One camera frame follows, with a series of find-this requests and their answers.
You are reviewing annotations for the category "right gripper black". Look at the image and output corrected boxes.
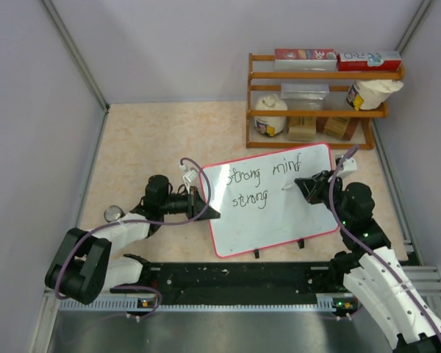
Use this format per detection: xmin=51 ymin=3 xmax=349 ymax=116
xmin=296 ymin=169 xmax=351 ymax=225

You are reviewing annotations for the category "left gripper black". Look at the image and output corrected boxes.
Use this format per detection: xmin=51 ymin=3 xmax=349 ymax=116
xmin=159 ymin=185 xmax=218 ymax=221

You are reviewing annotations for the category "whiteboard with pink frame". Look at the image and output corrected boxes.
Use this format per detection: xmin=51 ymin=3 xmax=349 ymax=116
xmin=201 ymin=143 xmax=338 ymax=257

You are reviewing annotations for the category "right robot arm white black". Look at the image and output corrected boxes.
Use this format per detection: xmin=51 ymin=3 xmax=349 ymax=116
xmin=294 ymin=171 xmax=441 ymax=352

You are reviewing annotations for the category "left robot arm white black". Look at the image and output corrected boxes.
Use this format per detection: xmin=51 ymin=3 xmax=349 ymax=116
xmin=45 ymin=175 xmax=221 ymax=304

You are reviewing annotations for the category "brown cardboard box left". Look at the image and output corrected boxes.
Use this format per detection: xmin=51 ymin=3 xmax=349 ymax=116
xmin=287 ymin=116 xmax=316 ymax=142

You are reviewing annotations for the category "brown cardboard box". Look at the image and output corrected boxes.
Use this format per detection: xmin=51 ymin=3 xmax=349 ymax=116
xmin=323 ymin=117 xmax=359 ymax=141
xmin=287 ymin=116 xmax=316 ymax=142

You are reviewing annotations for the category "brown cardboard box right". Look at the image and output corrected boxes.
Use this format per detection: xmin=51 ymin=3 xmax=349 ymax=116
xmin=323 ymin=117 xmax=359 ymax=141

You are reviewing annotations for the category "white flour bag lower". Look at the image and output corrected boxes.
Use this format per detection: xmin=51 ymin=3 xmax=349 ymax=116
xmin=254 ymin=93 xmax=290 ymax=138

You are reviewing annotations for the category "white flour bag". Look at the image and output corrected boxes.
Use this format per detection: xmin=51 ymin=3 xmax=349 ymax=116
xmin=346 ymin=79 xmax=404 ymax=110
xmin=254 ymin=93 xmax=290 ymax=138

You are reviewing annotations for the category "clear plastic container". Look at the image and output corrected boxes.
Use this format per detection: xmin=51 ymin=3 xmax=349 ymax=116
xmin=280 ymin=83 xmax=330 ymax=110

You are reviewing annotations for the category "white flour bag upper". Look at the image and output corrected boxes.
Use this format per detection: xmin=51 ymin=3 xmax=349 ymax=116
xmin=346 ymin=79 xmax=404 ymax=110

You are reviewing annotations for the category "red foil box left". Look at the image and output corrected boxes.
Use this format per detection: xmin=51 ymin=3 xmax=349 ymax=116
xmin=274 ymin=49 xmax=337 ymax=71

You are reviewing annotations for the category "wooden shelf rack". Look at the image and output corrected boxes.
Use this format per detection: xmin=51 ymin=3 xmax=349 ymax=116
xmin=245 ymin=49 xmax=405 ymax=150

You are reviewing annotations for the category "red white box right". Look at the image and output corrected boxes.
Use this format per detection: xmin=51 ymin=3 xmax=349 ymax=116
xmin=337 ymin=51 xmax=402 ymax=71

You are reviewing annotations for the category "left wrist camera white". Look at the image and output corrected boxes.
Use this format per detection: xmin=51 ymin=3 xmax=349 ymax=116
xmin=179 ymin=163 xmax=198 ymax=190

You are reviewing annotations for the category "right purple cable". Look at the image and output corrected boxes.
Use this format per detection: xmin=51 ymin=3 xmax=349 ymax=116
xmin=329 ymin=144 xmax=441 ymax=353

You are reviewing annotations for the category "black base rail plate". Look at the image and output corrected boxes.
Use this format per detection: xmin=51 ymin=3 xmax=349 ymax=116
xmin=110 ymin=261 xmax=354 ymax=306

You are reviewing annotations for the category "grey slotted cable duct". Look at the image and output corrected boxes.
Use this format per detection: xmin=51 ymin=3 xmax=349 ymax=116
xmin=60 ymin=296 xmax=159 ymax=312

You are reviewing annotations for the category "aluminium frame post left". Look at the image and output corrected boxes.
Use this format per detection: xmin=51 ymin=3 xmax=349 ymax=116
xmin=39 ymin=0 xmax=110 ymax=113

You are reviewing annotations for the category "aluminium frame post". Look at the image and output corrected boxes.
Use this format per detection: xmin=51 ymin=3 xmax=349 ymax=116
xmin=395 ymin=0 xmax=434 ymax=55
xmin=39 ymin=0 xmax=110 ymax=113

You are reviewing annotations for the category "aluminium frame post right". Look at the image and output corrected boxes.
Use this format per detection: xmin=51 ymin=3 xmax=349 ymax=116
xmin=395 ymin=0 xmax=434 ymax=55

